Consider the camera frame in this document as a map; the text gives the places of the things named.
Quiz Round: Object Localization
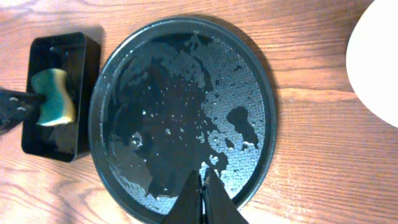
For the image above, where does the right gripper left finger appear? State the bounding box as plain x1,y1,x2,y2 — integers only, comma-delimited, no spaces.
161,170,203,224

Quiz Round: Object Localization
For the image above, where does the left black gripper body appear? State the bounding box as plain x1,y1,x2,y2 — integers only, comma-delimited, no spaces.
1,88,46,135

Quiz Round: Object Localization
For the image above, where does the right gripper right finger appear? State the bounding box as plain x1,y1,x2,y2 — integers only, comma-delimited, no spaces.
203,168,248,224

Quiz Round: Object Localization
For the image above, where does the green yellow scrub sponge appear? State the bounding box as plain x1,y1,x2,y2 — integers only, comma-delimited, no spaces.
30,68,76,126

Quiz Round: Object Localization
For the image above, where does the yellow plate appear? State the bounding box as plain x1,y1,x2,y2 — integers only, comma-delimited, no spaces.
346,0,397,127

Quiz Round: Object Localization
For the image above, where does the black rectangular tray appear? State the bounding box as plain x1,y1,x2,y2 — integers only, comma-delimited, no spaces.
21,32,101,162

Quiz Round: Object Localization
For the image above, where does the black round tray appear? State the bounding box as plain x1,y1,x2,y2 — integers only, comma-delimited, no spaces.
88,17,277,223

